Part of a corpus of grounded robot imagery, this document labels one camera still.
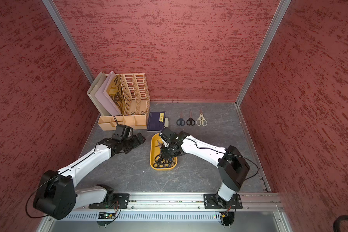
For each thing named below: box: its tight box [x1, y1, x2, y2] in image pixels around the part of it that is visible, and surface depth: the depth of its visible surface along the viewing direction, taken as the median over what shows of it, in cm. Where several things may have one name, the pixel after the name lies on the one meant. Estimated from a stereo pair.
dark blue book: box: [146, 111, 166, 132], surface depth 109 cm
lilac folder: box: [94, 70, 123, 117], surface depth 93 cm
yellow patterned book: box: [106, 73, 127, 116], surface depth 102 cm
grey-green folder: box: [86, 71, 111, 117], surface depth 91 cm
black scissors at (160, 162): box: [152, 154, 175, 168], surface depth 87 cm
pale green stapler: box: [164, 117, 169, 129], surface depth 108 cm
